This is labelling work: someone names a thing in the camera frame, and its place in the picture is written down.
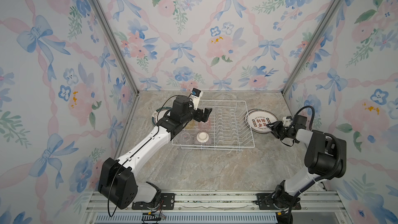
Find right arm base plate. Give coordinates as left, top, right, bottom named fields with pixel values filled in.
left=256, top=193, right=293, bottom=211

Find white plate green red rim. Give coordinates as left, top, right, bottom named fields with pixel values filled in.
left=151, top=106, right=172, bottom=126

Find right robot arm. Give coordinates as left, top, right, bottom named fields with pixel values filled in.
left=261, top=115, right=347, bottom=209

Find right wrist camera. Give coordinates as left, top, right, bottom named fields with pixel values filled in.
left=282, top=116, right=293, bottom=127

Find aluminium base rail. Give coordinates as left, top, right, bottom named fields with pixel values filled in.
left=81, top=190, right=353, bottom=224

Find right aluminium corner post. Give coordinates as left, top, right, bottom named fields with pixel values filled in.
left=282, top=0, right=344, bottom=96

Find clear glass cup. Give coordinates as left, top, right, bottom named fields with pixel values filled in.
left=180, top=132, right=193, bottom=145

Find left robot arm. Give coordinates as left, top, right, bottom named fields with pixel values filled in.
left=98, top=88, right=212, bottom=209

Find left aluminium corner post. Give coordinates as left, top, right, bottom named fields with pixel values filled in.
left=88, top=0, right=139, bottom=96

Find aluminium corner post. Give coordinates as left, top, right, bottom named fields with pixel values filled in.
left=88, top=0, right=139, bottom=96
left=282, top=0, right=344, bottom=96

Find white wire dish rack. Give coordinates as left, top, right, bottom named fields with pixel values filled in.
left=172, top=100, right=255, bottom=151

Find striped ceramic bowl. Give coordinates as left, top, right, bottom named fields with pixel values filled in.
left=195, top=132, right=211, bottom=145

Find yellow glass cup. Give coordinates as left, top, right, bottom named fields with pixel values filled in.
left=185, top=121, right=196, bottom=130

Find pink glass cup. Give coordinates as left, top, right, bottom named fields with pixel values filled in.
left=199, top=119, right=212, bottom=131

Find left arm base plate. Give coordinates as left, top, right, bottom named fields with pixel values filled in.
left=132, top=193, right=176, bottom=211

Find white plate front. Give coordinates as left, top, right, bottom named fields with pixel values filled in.
left=245, top=109, right=278, bottom=134

